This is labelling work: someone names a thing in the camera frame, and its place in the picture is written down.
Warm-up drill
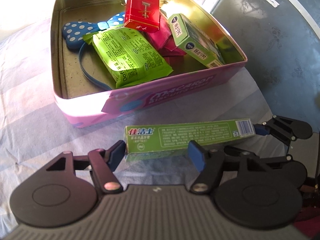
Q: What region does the green toothpaste box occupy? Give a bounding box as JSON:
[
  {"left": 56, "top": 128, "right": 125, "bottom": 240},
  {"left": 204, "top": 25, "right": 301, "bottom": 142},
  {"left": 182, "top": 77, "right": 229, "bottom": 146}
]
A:
[{"left": 125, "top": 119, "right": 255, "bottom": 162}]

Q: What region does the green wet wipes pack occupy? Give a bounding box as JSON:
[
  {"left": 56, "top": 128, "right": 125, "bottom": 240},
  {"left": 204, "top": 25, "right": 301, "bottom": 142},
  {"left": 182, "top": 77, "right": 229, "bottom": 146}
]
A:
[{"left": 84, "top": 27, "right": 173, "bottom": 89}]

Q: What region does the green medicine box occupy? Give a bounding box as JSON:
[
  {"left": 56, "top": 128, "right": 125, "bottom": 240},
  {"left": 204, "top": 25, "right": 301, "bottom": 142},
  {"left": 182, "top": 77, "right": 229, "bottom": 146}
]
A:
[{"left": 168, "top": 14, "right": 225, "bottom": 68}]

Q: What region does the magenta pink pouch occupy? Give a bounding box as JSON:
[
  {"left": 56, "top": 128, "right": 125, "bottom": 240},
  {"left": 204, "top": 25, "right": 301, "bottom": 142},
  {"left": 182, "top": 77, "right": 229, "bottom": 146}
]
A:
[{"left": 144, "top": 12, "right": 186, "bottom": 64}]

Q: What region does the blue polka dot bow headband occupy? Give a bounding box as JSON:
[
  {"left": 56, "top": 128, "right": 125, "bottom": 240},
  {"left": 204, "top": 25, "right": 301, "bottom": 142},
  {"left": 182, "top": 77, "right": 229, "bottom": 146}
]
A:
[{"left": 61, "top": 11, "right": 125, "bottom": 91}]

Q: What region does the red cigarette pack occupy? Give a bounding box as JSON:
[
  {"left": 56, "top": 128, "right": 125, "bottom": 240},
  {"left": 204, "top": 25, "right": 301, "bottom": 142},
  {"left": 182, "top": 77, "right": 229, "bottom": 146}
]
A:
[{"left": 124, "top": 0, "right": 160, "bottom": 33}]

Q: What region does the pink macaron biscuit tin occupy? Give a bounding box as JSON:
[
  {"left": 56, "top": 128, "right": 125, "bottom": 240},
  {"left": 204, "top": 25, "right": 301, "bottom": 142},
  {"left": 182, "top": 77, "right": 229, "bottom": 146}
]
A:
[{"left": 50, "top": 0, "right": 247, "bottom": 128}]

